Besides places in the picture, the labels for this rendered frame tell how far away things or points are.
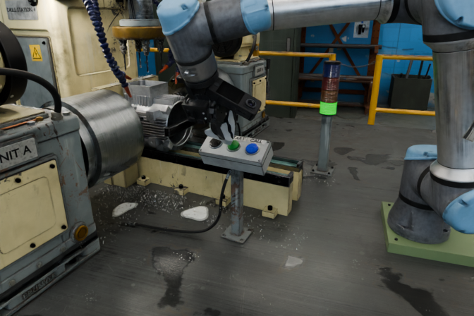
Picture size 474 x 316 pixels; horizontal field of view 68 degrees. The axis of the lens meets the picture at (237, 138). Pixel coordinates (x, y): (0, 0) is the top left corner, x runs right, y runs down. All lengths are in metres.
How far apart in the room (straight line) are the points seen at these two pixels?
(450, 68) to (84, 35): 1.09
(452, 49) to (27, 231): 0.87
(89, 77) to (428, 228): 1.14
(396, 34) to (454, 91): 5.36
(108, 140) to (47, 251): 0.28
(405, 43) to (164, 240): 5.52
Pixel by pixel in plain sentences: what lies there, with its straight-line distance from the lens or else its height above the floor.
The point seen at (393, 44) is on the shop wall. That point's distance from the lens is 6.12.
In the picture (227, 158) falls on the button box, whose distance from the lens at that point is 0.84.
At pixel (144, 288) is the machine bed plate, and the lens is 0.86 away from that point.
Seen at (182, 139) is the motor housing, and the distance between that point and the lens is 1.28.
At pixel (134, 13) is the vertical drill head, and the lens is 1.22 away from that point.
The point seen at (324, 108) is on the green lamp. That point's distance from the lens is 1.29.
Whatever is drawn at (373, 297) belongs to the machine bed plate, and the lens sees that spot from 0.87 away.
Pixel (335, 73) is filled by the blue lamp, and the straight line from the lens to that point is 1.26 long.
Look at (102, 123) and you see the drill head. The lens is 0.95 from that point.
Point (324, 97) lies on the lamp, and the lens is 1.28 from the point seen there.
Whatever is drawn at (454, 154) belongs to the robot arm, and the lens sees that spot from 0.81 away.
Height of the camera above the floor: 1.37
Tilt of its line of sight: 19 degrees down
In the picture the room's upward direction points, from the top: straight up
